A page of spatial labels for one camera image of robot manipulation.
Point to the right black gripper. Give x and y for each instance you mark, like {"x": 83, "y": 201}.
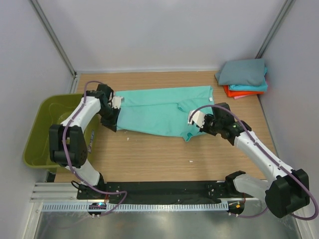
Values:
{"x": 208, "y": 125}

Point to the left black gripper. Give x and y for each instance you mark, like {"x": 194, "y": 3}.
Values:
{"x": 109, "y": 122}

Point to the teal green t shirt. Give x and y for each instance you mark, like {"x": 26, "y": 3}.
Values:
{"x": 163, "y": 112}

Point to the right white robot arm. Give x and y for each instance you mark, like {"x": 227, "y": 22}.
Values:
{"x": 284, "y": 190}

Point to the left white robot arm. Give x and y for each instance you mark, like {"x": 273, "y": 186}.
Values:
{"x": 67, "y": 146}

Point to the folded pink t shirt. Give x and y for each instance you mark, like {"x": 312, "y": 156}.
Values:
{"x": 267, "y": 82}

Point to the folded orange t shirt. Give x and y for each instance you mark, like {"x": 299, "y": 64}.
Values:
{"x": 231, "y": 93}

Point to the olive green plastic basket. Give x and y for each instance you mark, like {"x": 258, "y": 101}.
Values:
{"x": 57, "y": 110}

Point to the folded grey t shirt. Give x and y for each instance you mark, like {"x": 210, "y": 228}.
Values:
{"x": 249, "y": 72}

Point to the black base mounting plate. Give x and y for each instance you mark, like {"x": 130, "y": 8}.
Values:
{"x": 162, "y": 193}

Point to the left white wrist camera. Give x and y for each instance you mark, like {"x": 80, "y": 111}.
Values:
{"x": 116, "y": 102}

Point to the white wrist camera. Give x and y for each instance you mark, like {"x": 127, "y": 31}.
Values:
{"x": 196, "y": 118}
{"x": 116, "y": 102}

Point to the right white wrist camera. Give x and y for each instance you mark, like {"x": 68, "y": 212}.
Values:
{"x": 196, "y": 118}

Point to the perforated metal cable tray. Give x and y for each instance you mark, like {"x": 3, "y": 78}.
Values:
{"x": 99, "y": 207}

